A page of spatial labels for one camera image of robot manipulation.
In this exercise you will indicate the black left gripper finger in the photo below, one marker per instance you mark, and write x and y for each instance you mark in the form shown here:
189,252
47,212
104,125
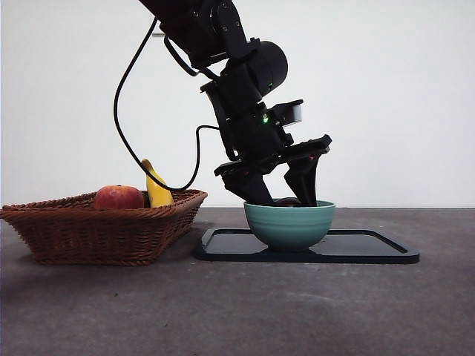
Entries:
306,181
248,189

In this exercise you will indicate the teal ribbed bowl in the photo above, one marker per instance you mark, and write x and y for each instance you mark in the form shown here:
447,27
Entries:
289,228

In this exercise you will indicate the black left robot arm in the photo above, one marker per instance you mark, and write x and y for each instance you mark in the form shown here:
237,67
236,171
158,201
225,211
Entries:
267,66

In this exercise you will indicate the black rectangular tray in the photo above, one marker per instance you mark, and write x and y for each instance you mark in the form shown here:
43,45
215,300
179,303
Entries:
356,247

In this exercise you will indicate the yellow banana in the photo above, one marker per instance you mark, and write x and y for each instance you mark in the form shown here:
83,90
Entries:
157,196

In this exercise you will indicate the red orange peach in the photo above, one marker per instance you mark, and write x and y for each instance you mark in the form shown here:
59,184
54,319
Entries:
118,197

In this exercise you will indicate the brown wicker basket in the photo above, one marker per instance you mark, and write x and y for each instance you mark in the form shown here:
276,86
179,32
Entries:
100,237

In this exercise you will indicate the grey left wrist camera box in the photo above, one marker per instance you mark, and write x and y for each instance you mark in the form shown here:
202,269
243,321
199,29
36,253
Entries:
295,113

